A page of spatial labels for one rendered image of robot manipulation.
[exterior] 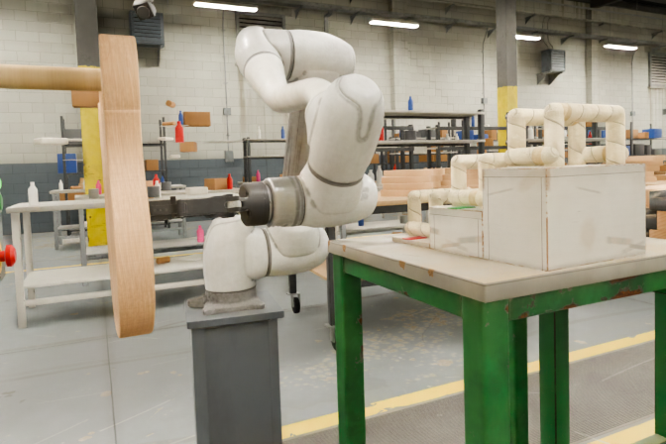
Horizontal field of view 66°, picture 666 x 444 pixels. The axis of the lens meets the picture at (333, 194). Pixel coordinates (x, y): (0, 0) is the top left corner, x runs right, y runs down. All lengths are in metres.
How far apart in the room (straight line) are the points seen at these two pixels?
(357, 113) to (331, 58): 0.60
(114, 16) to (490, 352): 11.77
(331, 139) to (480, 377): 0.44
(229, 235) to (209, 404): 0.48
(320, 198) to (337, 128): 0.14
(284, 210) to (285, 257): 0.73
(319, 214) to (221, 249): 0.69
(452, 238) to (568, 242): 0.24
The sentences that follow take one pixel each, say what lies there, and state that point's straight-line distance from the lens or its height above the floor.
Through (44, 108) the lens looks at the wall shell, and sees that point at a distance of 11.92.
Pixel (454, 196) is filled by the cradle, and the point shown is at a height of 1.04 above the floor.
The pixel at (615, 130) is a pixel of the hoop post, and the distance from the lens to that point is 1.08.
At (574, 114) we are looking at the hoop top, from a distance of 0.98.
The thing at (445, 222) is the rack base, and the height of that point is 0.99.
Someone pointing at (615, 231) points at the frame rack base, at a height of 0.98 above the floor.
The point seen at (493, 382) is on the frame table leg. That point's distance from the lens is 0.89.
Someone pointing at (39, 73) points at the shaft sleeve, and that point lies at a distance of 0.81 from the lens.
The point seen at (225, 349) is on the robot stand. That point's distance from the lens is 1.56.
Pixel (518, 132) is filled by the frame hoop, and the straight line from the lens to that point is 1.00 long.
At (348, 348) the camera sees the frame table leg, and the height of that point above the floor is 0.67.
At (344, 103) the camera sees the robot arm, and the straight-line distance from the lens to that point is 0.79.
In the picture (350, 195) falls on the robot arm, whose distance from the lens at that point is 0.89.
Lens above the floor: 1.11
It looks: 3 degrees down
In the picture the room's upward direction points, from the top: 2 degrees counter-clockwise
